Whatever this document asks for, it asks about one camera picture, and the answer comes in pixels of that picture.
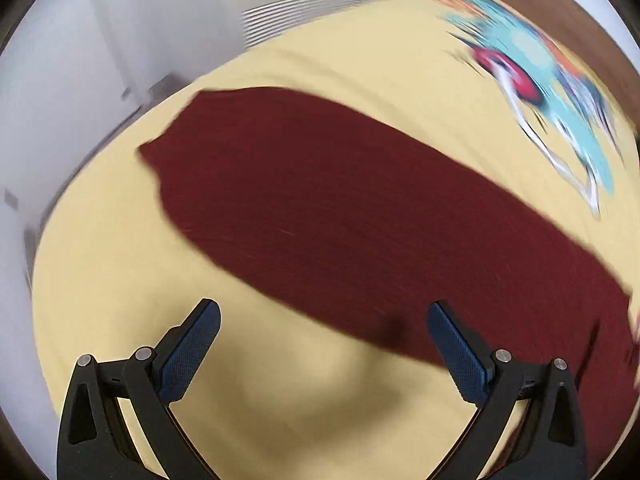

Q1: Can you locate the maroon knit garment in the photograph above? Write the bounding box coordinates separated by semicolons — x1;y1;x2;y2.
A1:
138;86;640;476

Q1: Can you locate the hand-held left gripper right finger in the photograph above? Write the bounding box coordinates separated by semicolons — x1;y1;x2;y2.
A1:
426;300;588;480

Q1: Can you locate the brown wooden board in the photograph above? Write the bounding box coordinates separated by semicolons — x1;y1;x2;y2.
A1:
457;0;640;128

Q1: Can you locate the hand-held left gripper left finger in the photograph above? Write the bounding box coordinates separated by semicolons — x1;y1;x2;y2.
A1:
56;298;222;480

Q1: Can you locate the white ribbed radiator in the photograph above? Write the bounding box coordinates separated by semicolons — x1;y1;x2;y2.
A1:
241;0;362;52

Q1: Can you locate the yellow printed blanket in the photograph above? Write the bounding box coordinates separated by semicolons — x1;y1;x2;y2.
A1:
31;0;640;480

